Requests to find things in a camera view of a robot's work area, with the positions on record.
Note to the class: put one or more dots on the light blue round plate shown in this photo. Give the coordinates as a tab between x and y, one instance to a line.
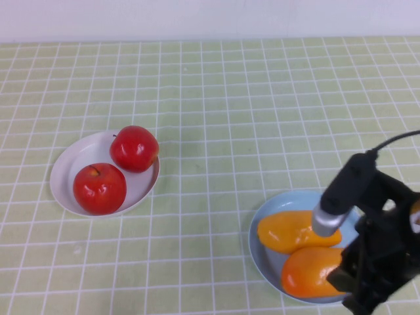
272	260

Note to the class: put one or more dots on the red apple stem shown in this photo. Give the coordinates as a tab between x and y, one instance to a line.
98	193
134	151

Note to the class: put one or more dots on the orange mango with green tinge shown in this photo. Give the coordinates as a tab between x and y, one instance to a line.
305	275

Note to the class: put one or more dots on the white round plate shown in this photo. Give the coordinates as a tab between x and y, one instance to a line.
65	177

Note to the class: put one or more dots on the green checked tablecloth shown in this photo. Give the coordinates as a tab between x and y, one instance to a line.
229	98

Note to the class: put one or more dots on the right wrist camera black silver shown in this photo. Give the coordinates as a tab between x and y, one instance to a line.
348	183

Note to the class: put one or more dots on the yellow orange mango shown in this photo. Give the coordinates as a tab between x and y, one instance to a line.
285	233

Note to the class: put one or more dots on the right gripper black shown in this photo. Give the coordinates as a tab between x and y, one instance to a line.
380	256

